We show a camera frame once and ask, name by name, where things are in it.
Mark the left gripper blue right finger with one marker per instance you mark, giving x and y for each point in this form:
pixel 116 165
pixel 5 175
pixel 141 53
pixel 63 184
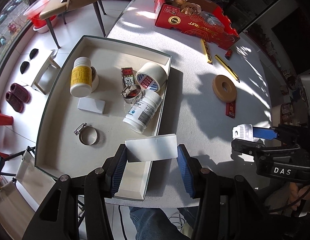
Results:
pixel 185 167

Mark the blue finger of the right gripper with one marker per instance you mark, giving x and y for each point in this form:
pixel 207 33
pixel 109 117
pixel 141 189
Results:
pixel 245 147
pixel 264 133

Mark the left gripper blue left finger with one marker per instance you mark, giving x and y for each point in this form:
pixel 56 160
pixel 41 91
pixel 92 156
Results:
pixel 120 161

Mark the white power adapter plug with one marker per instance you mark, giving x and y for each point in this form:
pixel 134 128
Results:
pixel 243 132

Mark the white rectangular block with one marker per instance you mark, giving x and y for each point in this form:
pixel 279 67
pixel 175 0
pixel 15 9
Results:
pixel 91 105
pixel 155 148

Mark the metal hose clamp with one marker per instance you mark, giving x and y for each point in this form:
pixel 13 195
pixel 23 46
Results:
pixel 132 94
pixel 88 135

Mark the white bottle yellow label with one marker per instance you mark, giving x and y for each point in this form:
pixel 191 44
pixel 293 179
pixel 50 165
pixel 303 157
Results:
pixel 81 78

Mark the white tape red printed core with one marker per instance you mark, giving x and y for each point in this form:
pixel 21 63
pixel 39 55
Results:
pixel 151 76

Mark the dark red card pack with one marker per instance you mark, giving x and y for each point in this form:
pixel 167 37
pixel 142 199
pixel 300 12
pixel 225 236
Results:
pixel 231 109

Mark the white bottle grey label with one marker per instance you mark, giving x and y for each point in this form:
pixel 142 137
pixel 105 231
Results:
pixel 142 112

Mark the brown paper tape roll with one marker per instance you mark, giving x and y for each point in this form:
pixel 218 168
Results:
pixel 224 89

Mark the yellow utility knife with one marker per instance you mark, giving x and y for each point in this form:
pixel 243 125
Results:
pixel 234 75

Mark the white storage tray box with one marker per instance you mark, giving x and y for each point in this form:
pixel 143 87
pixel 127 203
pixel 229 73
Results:
pixel 58 150

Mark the red lighter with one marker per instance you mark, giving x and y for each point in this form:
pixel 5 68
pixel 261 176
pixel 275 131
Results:
pixel 228 54

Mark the cream masking tape roll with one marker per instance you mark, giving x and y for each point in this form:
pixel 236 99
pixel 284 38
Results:
pixel 95 79

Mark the red patterned small box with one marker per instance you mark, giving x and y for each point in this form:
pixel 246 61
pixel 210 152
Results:
pixel 128 78

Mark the yellow blade refill case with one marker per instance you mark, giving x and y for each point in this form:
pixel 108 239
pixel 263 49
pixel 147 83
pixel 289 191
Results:
pixel 206 51

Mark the white folding chair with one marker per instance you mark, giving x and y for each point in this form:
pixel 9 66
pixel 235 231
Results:
pixel 15 212

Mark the small white stool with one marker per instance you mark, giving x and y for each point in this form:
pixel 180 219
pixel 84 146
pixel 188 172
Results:
pixel 42 73

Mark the dark red slippers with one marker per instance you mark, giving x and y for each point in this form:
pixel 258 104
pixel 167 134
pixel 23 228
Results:
pixel 17 96

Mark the red plastic stool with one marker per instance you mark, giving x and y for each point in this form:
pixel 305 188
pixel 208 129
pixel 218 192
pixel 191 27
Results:
pixel 5 120

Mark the black slippers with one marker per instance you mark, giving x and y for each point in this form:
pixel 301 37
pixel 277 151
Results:
pixel 25 64

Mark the red cardboard fruit box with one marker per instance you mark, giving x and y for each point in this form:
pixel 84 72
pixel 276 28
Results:
pixel 201 18

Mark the red plastic basin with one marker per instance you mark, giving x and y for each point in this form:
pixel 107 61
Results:
pixel 33 13

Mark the beige chair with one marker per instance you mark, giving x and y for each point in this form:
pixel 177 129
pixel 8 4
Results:
pixel 56 7

